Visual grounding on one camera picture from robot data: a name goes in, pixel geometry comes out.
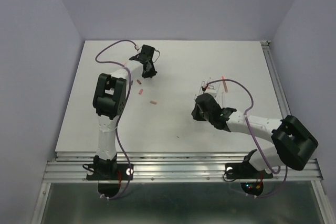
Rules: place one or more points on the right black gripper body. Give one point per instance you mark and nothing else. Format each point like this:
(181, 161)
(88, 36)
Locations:
(207, 117)

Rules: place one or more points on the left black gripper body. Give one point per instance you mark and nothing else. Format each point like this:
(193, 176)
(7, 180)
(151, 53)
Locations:
(150, 60)

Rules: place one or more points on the orange highlighter pen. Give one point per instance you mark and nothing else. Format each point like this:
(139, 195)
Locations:
(225, 85)

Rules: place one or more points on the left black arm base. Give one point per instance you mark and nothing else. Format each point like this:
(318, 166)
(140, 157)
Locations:
(112, 177)

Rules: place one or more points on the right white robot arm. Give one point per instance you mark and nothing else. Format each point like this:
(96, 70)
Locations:
(292, 144)

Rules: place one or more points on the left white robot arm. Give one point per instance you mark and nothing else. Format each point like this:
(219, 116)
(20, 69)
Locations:
(111, 95)

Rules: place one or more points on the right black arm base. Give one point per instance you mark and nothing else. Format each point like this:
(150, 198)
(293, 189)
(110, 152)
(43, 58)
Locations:
(244, 174)

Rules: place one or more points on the aluminium right side rail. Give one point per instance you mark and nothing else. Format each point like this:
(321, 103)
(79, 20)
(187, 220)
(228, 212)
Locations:
(279, 91)

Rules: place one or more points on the aluminium rail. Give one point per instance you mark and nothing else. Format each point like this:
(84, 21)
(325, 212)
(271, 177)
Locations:
(177, 188)
(279, 91)

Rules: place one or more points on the aluminium front rail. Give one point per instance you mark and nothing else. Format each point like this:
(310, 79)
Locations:
(177, 188)

